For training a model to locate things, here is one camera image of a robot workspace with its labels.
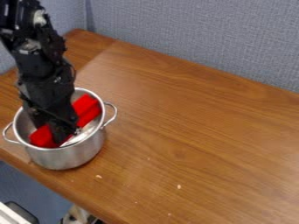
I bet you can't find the white and black floor object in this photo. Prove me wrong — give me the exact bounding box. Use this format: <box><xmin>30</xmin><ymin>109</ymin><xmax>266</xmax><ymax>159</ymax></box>
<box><xmin>59</xmin><ymin>205</ymin><xmax>106</xmax><ymax>224</ymax></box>

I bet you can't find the red rectangular block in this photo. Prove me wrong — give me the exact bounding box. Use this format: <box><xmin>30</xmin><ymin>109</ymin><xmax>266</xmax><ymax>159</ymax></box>
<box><xmin>30</xmin><ymin>94</ymin><xmax>102</xmax><ymax>148</ymax></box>

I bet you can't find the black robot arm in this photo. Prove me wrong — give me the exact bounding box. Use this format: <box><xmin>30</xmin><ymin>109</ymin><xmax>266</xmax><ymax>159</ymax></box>
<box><xmin>0</xmin><ymin>0</ymin><xmax>79</xmax><ymax>144</ymax></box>

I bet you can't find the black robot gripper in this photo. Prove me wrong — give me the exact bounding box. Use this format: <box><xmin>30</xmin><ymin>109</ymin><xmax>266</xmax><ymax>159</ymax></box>
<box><xmin>13</xmin><ymin>48</ymin><xmax>78</xmax><ymax>144</ymax></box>

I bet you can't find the black and white chair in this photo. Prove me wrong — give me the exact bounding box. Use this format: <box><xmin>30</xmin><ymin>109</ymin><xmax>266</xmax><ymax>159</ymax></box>
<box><xmin>0</xmin><ymin>201</ymin><xmax>41</xmax><ymax>224</ymax></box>

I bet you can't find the stainless steel pot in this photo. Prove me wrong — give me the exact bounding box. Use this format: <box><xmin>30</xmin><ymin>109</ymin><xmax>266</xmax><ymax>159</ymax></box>
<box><xmin>3</xmin><ymin>87</ymin><xmax>118</xmax><ymax>170</ymax></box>

